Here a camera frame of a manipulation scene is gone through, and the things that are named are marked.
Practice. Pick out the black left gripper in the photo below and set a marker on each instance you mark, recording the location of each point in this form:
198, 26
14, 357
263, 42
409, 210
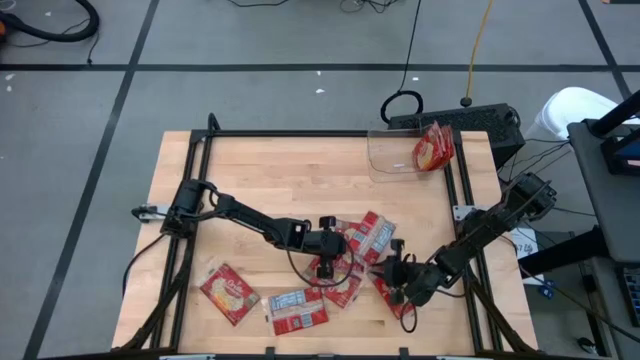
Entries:
325, 242

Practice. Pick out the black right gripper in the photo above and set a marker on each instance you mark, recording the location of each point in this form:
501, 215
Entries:
415, 280

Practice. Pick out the red Orville popcorn bag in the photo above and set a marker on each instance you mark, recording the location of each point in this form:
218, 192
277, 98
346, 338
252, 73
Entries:
451, 142
427, 155
375, 235
340, 295
229, 294
381, 292
297, 312
444, 150

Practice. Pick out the clear plastic basket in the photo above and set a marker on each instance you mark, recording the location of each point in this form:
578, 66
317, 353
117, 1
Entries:
390, 155

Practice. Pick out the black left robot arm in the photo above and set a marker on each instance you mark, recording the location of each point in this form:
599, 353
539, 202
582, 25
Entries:
245, 215

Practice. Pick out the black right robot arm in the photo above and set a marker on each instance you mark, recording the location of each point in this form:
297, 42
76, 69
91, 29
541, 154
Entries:
500, 215

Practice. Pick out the white paper sheet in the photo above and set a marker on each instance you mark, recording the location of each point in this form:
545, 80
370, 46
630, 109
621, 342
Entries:
525, 245

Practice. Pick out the blue tag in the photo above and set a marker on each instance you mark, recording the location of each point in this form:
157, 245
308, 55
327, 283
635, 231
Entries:
547, 289

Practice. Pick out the black stand leg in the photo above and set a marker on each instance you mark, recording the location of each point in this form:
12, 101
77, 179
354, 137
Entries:
560, 252

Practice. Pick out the black computer case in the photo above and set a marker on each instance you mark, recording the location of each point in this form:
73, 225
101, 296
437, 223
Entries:
475, 120

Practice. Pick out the grey side table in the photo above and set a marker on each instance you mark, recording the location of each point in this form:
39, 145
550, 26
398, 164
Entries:
610, 210

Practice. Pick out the black keyboard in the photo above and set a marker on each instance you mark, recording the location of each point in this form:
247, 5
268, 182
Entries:
632, 295

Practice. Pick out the white plastic bin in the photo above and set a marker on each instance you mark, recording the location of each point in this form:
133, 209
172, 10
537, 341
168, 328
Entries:
570, 107

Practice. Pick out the black electronics box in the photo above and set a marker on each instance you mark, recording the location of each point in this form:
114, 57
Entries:
612, 155

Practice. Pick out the black pole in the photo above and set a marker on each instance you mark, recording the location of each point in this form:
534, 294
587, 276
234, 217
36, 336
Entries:
617, 112

